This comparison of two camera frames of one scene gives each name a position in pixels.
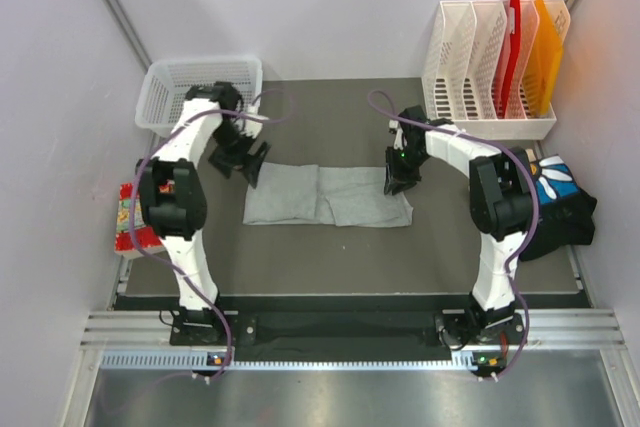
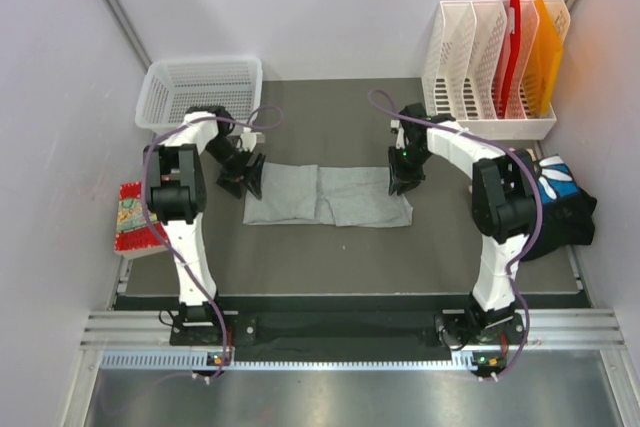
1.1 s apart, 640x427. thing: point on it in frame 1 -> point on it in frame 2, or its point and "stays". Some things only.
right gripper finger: (405, 185) stays
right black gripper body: (403, 164) stays
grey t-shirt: (307, 193) stays
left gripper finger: (222, 161) -> (234, 187)
